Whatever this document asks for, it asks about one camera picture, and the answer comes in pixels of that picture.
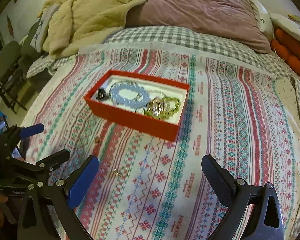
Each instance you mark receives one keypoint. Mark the frilled white pillow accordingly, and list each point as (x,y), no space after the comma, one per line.
(263,22)

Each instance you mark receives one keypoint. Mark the striped patterned blanket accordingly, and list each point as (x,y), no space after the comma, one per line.
(215,130)

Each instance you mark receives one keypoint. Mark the dark folding chair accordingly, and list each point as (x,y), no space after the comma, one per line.
(7,62)

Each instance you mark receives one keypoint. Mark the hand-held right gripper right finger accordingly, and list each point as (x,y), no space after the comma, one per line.
(217,180)

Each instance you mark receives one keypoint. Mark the small gold earring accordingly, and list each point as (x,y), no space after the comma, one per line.
(116,172)

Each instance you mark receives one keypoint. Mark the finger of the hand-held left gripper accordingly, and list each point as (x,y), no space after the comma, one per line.
(56,157)
(31,130)

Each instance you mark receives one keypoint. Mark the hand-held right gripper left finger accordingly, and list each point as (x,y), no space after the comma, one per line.
(82,180)

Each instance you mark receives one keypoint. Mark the red jewelry box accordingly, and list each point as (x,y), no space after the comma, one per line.
(130,120)

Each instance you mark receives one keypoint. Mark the white cushion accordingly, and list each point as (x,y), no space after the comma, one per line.
(290,26)

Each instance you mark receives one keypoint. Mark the beige quilted comforter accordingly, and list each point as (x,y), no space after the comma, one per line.
(90,17)

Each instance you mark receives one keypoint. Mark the black charm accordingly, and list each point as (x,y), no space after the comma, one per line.
(101,94)

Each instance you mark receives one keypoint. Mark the orange plush toy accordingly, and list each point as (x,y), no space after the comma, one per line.
(290,57)

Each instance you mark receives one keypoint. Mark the gold round pendant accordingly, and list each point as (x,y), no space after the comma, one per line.
(156,107)

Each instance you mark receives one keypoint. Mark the mauve pillow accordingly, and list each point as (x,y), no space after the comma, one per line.
(202,10)

